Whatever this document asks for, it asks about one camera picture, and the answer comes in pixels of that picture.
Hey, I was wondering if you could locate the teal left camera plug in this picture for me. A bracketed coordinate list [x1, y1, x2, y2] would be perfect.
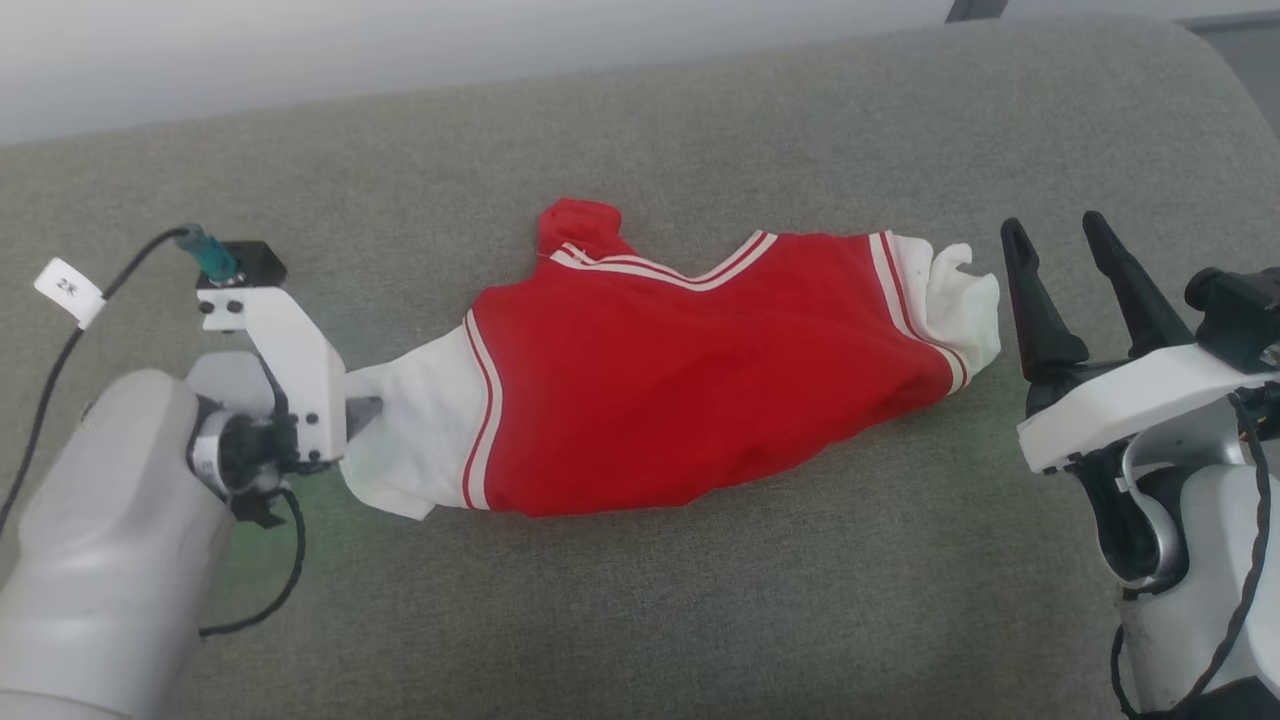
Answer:
[177, 225, 242, 283]

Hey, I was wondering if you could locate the grey fabric sofa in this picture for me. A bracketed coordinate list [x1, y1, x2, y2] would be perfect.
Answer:
[0, 14, 1280, 720]

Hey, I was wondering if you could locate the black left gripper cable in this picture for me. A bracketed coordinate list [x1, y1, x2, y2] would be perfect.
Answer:
[198, 487, 307, 639]

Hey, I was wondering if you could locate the white cable label tag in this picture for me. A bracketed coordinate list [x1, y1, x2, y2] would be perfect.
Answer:
[33, 257, 107, 332]

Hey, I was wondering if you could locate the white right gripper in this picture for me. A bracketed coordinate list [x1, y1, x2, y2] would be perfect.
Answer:
[1000, 210, 1280, 587]

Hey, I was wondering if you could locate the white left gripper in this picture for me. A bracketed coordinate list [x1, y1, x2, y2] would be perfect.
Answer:
[185, 285, 384, 529]

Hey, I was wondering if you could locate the red and white shirt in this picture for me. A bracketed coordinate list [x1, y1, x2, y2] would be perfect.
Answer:
[340, 198, 1002, 523]

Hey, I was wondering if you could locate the black left camera cable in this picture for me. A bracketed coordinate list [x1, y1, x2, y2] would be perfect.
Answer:
[0, 228, 193, 541]

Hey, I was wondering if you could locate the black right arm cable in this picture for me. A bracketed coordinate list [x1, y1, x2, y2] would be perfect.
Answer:
[1109, 393, 1273, 720]

